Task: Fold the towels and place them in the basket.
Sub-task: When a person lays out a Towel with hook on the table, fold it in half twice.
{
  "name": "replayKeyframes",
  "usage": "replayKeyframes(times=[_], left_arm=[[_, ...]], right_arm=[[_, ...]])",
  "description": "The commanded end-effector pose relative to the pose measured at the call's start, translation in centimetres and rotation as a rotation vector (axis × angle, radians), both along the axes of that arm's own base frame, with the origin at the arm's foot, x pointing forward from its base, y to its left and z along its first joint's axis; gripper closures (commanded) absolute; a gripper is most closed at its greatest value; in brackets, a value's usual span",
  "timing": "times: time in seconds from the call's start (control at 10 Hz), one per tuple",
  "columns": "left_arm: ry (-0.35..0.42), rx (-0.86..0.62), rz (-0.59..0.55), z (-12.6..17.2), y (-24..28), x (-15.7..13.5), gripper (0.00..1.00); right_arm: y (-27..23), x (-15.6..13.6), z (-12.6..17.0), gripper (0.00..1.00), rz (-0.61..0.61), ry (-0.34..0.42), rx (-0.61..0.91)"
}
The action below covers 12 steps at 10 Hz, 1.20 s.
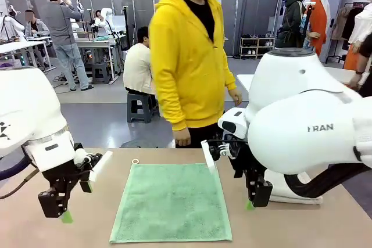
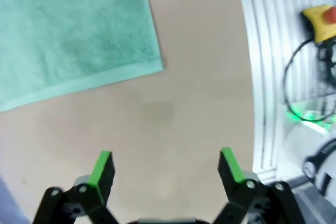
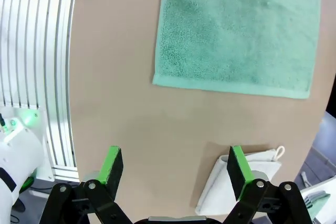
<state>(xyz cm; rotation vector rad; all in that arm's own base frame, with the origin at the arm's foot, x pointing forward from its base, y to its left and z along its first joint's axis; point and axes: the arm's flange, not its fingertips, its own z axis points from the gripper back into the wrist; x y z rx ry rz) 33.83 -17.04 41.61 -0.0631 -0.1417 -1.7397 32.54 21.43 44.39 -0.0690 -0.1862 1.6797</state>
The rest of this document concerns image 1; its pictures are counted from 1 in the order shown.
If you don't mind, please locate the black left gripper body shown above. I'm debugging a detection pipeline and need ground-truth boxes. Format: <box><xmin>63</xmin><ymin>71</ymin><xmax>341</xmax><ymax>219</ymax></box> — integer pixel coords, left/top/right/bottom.
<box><xmin>42</xmin><ymin>164</ymin><xmax>99</xmax><ymax>190</ymax></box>

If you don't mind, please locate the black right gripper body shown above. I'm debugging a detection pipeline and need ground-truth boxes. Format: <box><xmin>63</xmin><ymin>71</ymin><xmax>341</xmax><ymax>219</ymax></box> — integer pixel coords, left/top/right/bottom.
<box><xmin>231</xmin><ymin>140</ymin><xmax>267</xmax><ymax>182</ymax></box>

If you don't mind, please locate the green towel with white loop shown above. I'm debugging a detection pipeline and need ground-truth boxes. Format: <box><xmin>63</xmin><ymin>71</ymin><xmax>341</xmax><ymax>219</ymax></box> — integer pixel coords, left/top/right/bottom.
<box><xmin>109</xmin><ymin>158</ymin><xmax>233</xmax><ymax>245</ymax></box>

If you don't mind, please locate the left forearm in yellow sleeve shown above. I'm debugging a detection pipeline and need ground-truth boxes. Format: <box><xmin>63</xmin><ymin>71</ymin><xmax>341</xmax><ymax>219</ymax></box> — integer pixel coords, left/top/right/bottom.
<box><xmin>213</xmin><ymin>53</ymin><xmax>238</xmax><ymax>92</ymax></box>

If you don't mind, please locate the right forearm in yellow sleeve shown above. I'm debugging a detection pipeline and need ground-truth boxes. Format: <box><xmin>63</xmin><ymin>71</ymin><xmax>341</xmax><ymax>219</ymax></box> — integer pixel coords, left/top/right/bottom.
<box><xmin>155</xmin><ymin>79</ymin><xmax>189</xmax><ymax>132</ymax></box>

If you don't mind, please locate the yellow hoodie person's left hand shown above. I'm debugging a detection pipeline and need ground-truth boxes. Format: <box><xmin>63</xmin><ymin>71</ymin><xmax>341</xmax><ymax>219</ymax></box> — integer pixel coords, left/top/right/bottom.
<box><xmin>228</xmin><ymin>88</ymin><xmax>244</xmax><ymax>107</ymax></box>

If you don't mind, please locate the yellow hoodie person's right hand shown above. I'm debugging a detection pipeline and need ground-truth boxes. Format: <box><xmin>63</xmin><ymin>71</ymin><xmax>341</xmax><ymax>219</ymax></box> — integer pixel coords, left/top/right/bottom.
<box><xmin>174</xmin><ymin>128</ymin><xmax>192</xmax><ymax>148</ymax></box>

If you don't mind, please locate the hand of person in black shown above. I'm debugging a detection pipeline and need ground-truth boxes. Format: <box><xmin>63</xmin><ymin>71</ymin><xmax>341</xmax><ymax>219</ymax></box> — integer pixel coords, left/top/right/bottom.
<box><xmin>348</xmin><ymin>73</ymin><xmax>364</xmax><ymax>89</ymax></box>

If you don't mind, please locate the white side table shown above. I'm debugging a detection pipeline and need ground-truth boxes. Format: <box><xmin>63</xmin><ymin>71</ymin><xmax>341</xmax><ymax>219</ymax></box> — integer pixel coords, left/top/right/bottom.
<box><xmin>235</xmin><ymin>66</ymin><xmax>363</xmax><ymax>98</ymax></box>

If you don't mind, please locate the grey plastic stool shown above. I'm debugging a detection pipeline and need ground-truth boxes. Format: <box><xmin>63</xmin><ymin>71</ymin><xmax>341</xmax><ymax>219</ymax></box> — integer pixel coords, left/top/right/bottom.
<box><xmin>126</xmin><ymin>92</ymin><xmax>155</xmax><ymax>123</ymax></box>

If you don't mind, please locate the black step stool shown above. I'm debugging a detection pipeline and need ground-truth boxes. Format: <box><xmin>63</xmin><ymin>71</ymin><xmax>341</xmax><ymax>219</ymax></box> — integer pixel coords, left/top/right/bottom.
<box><xmin>91</xmin><ymin>62</ymin><xmax>111</xmax><ymax>85</ymax></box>

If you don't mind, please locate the wooden shoe rack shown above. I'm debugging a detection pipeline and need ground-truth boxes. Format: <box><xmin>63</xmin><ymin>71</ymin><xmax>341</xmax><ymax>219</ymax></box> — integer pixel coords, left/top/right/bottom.
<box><xmin>239</xmin><ymin>36</ymin><xmax>276</xmax><ymax>60</ymax></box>

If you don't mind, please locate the person in yellow hoodie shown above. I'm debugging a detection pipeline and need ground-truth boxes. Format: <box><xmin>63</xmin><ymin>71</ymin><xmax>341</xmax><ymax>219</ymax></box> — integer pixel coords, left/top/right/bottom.
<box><xmin>148</xmin><ymin>0</ymin><xmax>244</xmax><ymax>149</ymax></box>

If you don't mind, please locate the seated person in cream sweater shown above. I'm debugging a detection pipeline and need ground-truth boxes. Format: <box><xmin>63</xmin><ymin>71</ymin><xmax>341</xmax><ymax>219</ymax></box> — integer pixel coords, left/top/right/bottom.
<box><xmin>123</xmin><ymin>26</ymin><xmax>156</xmax><ymax>95</ymax></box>

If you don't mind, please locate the grey workbench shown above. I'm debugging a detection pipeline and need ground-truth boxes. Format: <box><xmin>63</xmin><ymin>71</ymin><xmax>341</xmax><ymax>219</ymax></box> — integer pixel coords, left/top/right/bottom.
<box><xmin>74</xmin><ymin>36</ymin><xmax>120</xmax><ymax>83</ymax></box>

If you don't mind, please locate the long white desk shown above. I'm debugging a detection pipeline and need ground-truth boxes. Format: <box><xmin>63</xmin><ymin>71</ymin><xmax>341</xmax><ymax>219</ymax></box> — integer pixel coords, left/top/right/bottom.
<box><xmin>0</xmin><ymin>40</ymin><xmax>58</xmax><ymax>71</ymax></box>

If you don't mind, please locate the mannequin in black jacket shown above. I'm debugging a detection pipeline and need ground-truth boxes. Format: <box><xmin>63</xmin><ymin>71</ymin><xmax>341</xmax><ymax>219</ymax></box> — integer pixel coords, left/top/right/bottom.
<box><xmin>274</xmin><ymin>0</ymin><xmax>309</xmax><ymax>50</ymax></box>

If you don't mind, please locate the standing man in grey shirt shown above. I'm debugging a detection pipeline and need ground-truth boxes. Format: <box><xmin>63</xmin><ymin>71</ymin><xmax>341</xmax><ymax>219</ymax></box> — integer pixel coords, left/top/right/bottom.
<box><xmin>47</xmin><ymin>0</ymin><xmax>94</xmax><ymax>91</ymax></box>

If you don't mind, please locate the seated person in grey jacket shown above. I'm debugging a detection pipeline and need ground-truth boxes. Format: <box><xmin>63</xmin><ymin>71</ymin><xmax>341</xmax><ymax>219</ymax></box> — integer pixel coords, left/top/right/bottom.
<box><xmin>24</xmin><ymin>9</ymin><xmax>51</xmax><ymax>38</ymax></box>

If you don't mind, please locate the mannequin in orange shirt, cap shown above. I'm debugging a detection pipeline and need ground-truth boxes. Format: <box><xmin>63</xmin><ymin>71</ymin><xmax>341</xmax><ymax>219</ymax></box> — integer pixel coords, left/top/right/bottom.
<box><xmin>302</xmin><ymin>0</ymin><xmax>332</xmax><ymax>57</ymax></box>

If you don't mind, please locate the person in black top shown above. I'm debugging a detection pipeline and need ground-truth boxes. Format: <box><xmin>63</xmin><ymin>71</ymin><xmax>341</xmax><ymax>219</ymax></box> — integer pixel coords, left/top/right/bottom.
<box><xmin>347</xmin><ymin>33</ymin><xmax>372</xmax><ymax>98</ymax></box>

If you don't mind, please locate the clothes rack with coats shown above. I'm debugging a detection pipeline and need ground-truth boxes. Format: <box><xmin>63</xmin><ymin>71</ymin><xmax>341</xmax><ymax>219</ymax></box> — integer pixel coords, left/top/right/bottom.
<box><xmin>331</xmin><ymin>2</ymin><xmax>364</xmax><ymax>64</ymax></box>

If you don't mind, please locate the mannequin with orange trousers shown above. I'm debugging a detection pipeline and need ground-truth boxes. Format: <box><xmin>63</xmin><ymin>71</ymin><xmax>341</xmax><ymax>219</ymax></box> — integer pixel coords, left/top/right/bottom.
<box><xmin>344</xmin><ymin>3</ymin><xmax>372</xmax><ymax>70</ymax></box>

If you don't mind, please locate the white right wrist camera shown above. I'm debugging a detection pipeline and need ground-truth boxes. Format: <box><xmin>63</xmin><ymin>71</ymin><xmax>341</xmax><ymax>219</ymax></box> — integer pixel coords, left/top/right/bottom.
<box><xmin>201</xmin><ymin>139</ymin><xmax>233</xmax><ymax>174</ymax></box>

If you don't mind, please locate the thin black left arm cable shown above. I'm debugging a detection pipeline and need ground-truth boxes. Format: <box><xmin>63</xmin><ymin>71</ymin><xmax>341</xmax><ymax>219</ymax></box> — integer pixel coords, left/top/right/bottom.
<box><xmin>0</xmin><ymin>168</ymin><xmax>40</xmax><ymax>200</ymax></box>

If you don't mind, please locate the thick black left arm hose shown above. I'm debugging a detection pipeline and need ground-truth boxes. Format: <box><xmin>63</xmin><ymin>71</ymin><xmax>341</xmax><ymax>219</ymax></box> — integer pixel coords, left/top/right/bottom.
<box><xmin>0</xmin><ymin>152</ymin><xmax>31</xmax><ymax>181</ymax></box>

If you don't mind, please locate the thick black arm hose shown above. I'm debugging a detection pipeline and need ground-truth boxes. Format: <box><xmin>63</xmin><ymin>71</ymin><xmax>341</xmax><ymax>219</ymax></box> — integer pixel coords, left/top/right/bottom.
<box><xmin>0</xmin><ymin>152</ymin><xmax>31</xmax><ymax>181</ymax></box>
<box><xmin>283</xmin><ymin>162</ymin><xmax>372</xmax><ymax>199</ymax></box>

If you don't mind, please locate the thick black right arm hose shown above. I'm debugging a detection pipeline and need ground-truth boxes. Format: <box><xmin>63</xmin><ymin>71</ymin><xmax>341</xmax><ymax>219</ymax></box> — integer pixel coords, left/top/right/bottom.
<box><xmin>283</xmin><ymin>162</ymin><xmax>372</xmax><ymax>199</ymax></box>

